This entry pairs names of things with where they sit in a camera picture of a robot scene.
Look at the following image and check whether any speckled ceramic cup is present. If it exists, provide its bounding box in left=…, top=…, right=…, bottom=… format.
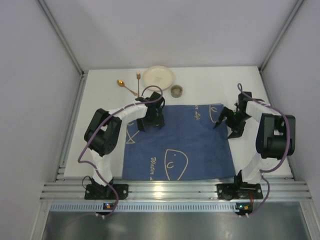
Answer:
left=170, top=84, right=183, bottom=98

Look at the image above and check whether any blue placemat cloth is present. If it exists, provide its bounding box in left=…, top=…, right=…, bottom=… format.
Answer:
left=122, top=103, right=236, bottom=181

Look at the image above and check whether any cream ceramic plate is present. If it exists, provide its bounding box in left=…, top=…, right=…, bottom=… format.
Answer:
left=141, top=65, right=176, bottom=90

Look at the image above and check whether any copper spoon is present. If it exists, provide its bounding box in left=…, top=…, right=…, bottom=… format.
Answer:
left=116, top=79, right=138, bottom=96

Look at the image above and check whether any copper fork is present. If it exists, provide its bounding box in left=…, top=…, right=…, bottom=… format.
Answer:
left=136, top=71, right=141, bottom=98

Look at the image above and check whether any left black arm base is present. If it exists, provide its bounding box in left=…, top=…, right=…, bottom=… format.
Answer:
left=84, top=177, right=129, bottom=200

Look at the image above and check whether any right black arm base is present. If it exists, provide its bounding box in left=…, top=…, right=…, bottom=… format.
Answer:
left=216, top=174, right=263, bottom=201

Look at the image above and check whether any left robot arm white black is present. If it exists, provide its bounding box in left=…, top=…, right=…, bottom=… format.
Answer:
left=84, top=91, right=165, bottom=191

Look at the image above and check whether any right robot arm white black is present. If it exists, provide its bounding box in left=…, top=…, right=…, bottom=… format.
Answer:
left=213, top=90, right=296, bottom=190

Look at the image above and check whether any aluminium mounting rail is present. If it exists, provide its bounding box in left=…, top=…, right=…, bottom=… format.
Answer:
left=40, top=175, right=312, bottom=202

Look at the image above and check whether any left aluminium frame post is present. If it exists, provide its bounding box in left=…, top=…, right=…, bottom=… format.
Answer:
left=36, top=0, right=85, bottom=76

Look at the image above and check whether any aluminium frame post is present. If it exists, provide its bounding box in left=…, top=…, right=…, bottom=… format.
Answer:
left=36, top=0, right=85, bottom=76
left=258, top=0, right=307, bottom=73

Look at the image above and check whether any perforated cable duct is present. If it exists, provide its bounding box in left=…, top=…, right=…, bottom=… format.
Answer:
left=50, top=202, right=252, bottom=214

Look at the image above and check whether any right aluminium frame post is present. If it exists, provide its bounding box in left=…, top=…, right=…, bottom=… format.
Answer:
left=258, top=0, right=307, bottom=73

